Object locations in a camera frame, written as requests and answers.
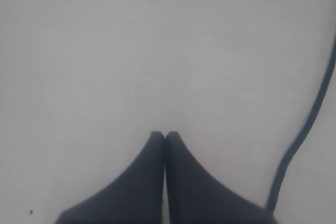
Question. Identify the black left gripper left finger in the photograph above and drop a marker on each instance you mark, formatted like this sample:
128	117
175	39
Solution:
134	197

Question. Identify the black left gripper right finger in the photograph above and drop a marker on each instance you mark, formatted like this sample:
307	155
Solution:
195	196

